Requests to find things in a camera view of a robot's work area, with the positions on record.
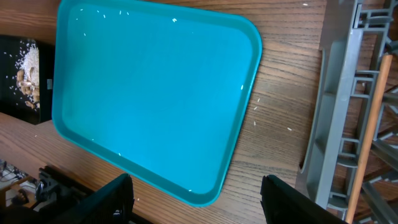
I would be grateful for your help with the peanuts in shell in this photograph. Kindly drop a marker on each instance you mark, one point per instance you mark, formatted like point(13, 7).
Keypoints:
point(28, 83)

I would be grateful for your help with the teal serving tray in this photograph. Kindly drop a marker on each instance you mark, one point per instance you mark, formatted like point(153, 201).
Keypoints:
point(157, 90)

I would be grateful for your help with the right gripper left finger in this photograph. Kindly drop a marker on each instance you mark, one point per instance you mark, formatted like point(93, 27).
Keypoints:
point(112, 203)

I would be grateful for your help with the grey dishwasher rack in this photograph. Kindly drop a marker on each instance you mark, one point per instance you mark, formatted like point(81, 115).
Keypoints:
point(355, 36)

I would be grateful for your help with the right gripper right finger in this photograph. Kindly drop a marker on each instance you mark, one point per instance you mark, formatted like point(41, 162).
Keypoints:
point(282, 204)

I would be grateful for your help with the black tray bin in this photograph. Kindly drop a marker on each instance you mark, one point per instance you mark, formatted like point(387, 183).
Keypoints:
point(14, 105)

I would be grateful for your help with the white rice pile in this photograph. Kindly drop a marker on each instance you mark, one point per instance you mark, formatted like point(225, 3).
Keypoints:
point(26, 55)

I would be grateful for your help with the wooden chopstick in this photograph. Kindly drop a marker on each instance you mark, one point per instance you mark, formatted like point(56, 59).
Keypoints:
point(368, 136)

